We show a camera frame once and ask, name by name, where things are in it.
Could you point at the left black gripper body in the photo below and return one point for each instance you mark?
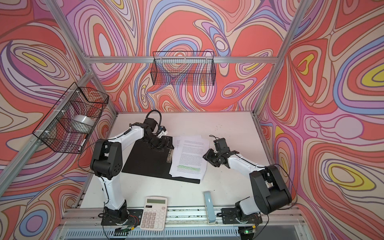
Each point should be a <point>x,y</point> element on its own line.
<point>157,142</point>

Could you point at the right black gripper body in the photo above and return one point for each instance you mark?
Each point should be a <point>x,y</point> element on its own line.
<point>214,157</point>

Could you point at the stack of printed papers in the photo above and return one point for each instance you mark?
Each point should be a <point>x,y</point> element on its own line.
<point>187,157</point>

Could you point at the blue file folder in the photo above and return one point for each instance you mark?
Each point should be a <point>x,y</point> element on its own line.
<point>146,161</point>

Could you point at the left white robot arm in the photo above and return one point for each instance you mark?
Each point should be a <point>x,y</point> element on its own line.
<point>107,158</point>

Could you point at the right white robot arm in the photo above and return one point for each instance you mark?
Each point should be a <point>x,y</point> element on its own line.
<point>270,192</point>

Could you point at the white desk calculator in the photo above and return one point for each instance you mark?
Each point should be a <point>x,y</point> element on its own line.
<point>154,213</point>

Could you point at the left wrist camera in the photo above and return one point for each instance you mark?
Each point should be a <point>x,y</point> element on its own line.
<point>162,132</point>

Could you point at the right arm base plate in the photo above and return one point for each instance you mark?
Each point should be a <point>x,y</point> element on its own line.
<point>236,216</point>

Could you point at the black wire basket back wall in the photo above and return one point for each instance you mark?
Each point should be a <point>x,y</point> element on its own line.
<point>183,68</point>

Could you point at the black wire basket wall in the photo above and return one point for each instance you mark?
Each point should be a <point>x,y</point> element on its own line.
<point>57,134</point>
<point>183,68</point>

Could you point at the black wire basket left wall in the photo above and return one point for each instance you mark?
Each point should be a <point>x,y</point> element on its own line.
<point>57,134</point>

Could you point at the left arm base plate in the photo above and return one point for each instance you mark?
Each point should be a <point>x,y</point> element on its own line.
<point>131,218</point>

